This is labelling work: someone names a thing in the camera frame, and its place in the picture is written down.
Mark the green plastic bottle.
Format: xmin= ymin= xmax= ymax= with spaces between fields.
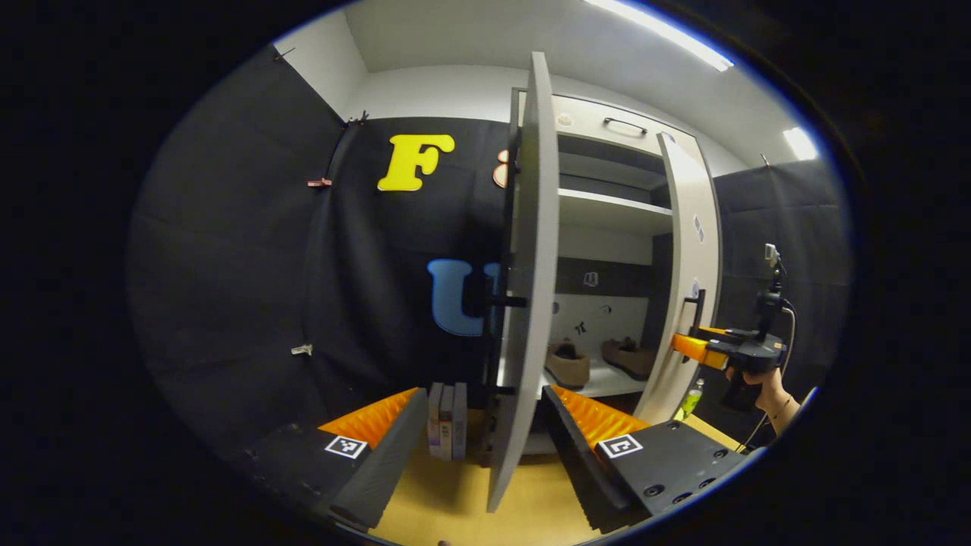
xmin=673 ymin=378 xmax=705 ymax=422

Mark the black cable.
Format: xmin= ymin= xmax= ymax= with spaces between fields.
xmin=739 ymin=302 xmax=798 ymax=453

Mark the black backdrop cloth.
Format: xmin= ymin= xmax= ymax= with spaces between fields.
xmin=127 ymin=45 xmax=526 ymax=472
xmin=698 ymin=159 xmax=855 ymax=450

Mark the long ceiling light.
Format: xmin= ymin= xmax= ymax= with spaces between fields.
xmin=583 ymin=0 xmax=736 ymax=73

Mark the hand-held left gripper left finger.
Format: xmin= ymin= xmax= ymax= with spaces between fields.
xmin=243 ymin=387 xmax=429 ymax=530

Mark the upright book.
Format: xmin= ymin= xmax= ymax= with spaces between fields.
xmin=440 ymin=385 xmax=457 ymax=461
xmin=427 ymin=381 xmax=445 ymax=459
xmin=452 ymin=381 xmax=470 ymax=461

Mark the beige cabinet drawer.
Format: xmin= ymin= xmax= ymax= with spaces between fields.
xmin=520 ymin=91 xmax=699 ymax=164

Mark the small ceiling light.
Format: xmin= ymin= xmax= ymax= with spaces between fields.
xmin=781 ymin=127 xmax=821 ymax=162

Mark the white cabinet door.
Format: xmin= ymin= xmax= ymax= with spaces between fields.
xmin=633 ymin=133 xmax=721 ymax=425
xmin=485 ymin=51 xmax=561 ymax=514

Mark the brown fuzzy shoe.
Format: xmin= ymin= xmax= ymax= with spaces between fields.
xmin=545 ymin=340 xmax=592 ymax=390
xmin=601 ymin=337 xmax=658 ymax=381

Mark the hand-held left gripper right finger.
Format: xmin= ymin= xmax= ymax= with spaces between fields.
xmin=541 ymin=384 xmax=752 ymax=534

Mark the black door handle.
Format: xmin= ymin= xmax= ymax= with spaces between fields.
xmin=682 ymin=289 xmax=707 ymax=366
xmin=463 ymin=273 xmax=529 ymax=399

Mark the white shoe cabinet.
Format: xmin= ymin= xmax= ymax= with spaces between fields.
xmin=485 ymin=51 xmax=725 ymax=514

